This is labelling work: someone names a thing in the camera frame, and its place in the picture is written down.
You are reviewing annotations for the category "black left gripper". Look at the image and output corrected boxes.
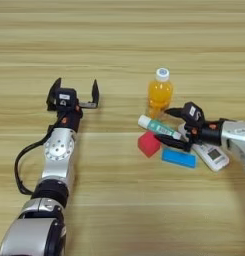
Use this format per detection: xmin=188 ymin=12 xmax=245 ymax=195
xmin=46 ymin=77 xmax=100 ymax=133

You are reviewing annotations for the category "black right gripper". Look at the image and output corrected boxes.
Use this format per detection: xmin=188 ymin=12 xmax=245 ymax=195
xmin=153 ymin=107 xmax=225 ymax=153

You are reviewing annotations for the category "white green toothpaste tube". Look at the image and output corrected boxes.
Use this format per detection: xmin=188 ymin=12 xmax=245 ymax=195
xmin=137 ymin=114 xmax=183 ymax=141

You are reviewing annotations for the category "orange juice bottle white cap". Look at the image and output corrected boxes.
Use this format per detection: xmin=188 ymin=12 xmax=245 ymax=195
xmin=147 ymin=67 xmax=174 ymax=120

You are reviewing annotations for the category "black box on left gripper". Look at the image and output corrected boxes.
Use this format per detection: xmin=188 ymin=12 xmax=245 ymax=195
xmin=55 ymin=87 xmax=79 ymax=112

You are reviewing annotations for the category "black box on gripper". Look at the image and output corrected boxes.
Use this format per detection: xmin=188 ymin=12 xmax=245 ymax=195
xmin=180 ymin=101 xmax=206 ymax=129
xmin=55 ymin=87 xmax=79 ymax=112

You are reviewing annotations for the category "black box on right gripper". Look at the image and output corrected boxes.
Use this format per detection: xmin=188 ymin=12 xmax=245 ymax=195
xmin=180 ymin=101 xmax=206 ymax=129

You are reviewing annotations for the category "blue rectangular block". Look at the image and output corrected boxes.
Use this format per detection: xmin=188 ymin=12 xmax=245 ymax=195
xmin=161 ymin=147 xmax=198 ymax=169

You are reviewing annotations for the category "red cube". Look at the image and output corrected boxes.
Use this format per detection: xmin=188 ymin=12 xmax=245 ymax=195
xmin=137 ymin=130 xmax=162 ymax=159

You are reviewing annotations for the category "white remote control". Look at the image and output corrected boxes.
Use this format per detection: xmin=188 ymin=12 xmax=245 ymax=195
xmin=177 ymin=122 xmax=230 ymax=173

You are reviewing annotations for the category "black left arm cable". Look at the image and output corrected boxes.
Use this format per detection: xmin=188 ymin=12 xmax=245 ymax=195
xmin=13 ymin=123 xmax=58 ymax=196

